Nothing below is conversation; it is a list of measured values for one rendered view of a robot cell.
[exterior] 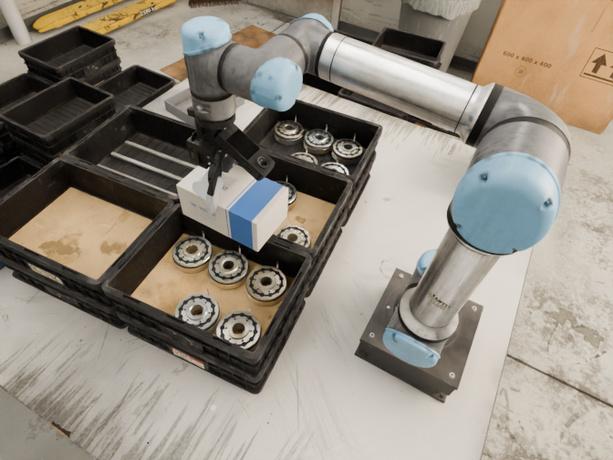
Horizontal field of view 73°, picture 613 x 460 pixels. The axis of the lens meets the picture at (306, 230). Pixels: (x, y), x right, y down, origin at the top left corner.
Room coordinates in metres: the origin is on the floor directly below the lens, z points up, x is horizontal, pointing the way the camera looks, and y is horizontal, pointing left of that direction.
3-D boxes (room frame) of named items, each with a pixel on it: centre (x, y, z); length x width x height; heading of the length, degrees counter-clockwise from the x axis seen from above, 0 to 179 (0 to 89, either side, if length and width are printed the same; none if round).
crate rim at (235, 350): (0.54, 0.21, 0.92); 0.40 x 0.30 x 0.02; 71
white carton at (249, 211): (0.62, 0.16, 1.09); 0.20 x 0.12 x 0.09; 65
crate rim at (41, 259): (0.67, 0.59, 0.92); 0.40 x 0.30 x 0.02; 71
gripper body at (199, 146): (0.63, 0.19, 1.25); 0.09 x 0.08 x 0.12; 65
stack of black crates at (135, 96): (1.94, 1.02, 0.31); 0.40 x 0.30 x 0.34; 155
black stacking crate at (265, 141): (1.10, 0.01, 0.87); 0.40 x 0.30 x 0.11; 71
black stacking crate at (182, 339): (0.54, 0.21, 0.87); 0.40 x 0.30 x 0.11; 71
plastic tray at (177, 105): (1.52, 0.48, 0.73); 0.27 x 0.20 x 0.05; 146
